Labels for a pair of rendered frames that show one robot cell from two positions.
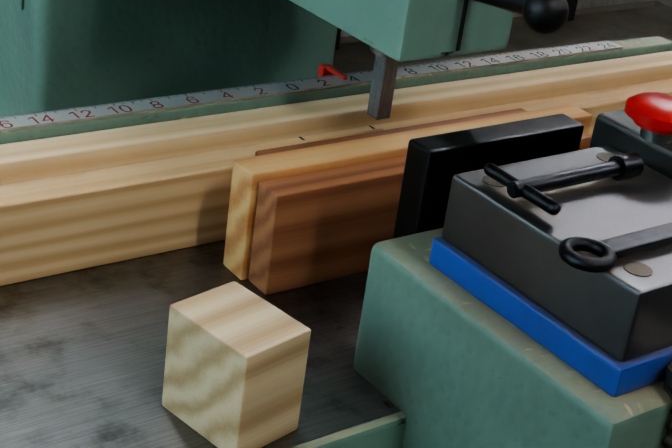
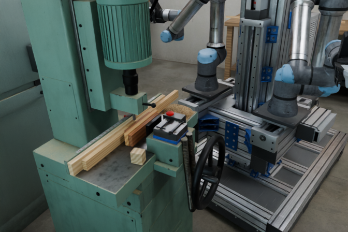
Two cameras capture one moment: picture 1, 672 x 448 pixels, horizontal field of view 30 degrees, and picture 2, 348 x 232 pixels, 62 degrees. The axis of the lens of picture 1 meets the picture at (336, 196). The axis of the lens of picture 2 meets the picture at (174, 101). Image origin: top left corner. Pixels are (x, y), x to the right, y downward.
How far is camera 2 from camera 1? 0.58 m
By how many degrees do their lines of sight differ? 19
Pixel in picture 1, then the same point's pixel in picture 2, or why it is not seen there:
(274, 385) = (143, 156)
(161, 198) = (116, 140)
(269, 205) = (130, 136)
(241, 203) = (126, 137)
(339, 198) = (137, 132)
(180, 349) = (132, 156)
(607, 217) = (170, 127)
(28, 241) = (105, 151)
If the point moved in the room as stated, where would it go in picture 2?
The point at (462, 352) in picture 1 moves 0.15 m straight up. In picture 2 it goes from (160, 145) to (158, 108)
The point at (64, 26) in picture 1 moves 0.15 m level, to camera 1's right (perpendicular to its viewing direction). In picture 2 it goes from (86, 121) to (121, 114)
